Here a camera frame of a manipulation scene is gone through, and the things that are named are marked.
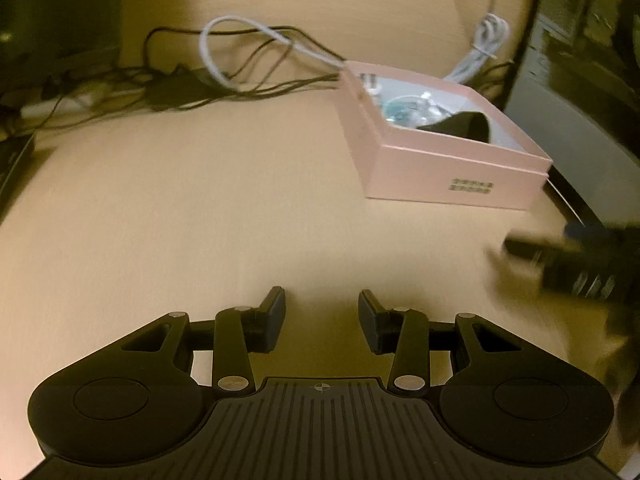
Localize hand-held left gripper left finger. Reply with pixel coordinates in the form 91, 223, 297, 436
120, 286, 287, 393

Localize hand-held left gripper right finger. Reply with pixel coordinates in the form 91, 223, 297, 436
358, 289, 526, 393

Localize pink cardboard box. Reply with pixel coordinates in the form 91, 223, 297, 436
336, 60, 554, 211

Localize black cone-shaped holder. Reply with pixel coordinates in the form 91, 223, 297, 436
417, 111, 494, 144

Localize small teal package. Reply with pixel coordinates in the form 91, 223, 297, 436
385, 101, 421, 124

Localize computer tower case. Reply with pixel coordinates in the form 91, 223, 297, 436
502, 0, 640, 228

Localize black power brick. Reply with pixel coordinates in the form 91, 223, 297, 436
147, 71, 217, 109

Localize black keyboard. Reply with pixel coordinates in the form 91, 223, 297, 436
0, 132, 39, 222

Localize white power strip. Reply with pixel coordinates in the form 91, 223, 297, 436
22, 87, 101, 117

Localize dark computer monitor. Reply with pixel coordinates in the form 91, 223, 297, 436
0, 0, 126, 70

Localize white tied cable bundle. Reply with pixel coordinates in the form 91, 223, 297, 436
442, 0, 511, 84

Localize white looped cable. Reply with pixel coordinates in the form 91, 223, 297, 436
199, 16, 351, 87

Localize tangle of black cables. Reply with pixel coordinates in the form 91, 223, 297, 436
0, 26, 516, 136

